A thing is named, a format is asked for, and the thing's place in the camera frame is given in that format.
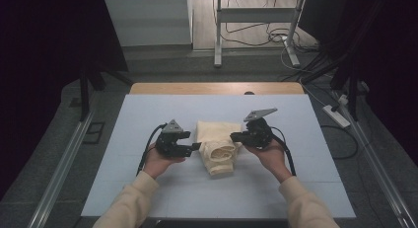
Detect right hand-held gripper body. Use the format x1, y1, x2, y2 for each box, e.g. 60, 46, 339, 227
244, 108, 278, 150

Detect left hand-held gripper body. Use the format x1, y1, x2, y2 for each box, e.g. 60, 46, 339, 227
155, 118, 193, 158

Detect cream baby pants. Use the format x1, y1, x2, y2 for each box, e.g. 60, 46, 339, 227
195, 119, 244, 177

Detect person's left hand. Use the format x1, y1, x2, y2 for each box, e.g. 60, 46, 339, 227
143, 143, 187, 181

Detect person's right hand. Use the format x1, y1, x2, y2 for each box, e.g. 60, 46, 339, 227
244, 138, 293, 184

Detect light blue mat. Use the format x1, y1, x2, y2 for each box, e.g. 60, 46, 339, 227
81, 94, 357, 219

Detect dark floor outlet plate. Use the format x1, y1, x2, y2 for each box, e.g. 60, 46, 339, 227
82, 121, 106, 145

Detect white power strip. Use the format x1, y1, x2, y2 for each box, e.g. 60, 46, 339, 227
322, 104, 352, 129

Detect black metal stand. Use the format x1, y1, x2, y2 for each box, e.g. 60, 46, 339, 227
78, 66, 134, 122
300, 39, 363, 122

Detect white partition panel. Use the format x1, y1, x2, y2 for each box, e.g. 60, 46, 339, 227
104, 0, 194, 47

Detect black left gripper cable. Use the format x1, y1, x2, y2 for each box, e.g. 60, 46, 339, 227
136, 122, 169, 177

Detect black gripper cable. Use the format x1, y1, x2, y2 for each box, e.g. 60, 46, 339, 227
136, 122, 169, 177
270, 125, 297, 178

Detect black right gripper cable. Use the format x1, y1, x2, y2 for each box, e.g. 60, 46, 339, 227
270, 125, 297, 178

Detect white floor cable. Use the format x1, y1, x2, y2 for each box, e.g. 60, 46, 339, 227
280, 44, 329, 108

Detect black floor cables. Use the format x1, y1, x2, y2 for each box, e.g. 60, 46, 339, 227
216, 0, 320, 54

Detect black looped floor cable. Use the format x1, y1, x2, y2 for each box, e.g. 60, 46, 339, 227
319, 123, 360, 161

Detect aluminium floor rail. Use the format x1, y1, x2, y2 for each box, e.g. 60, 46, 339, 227
331, 89, 418, 228
28, 109, 97, 228

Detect white metal desk frame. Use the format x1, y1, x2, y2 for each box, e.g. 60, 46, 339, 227
213, 0, 309, 68

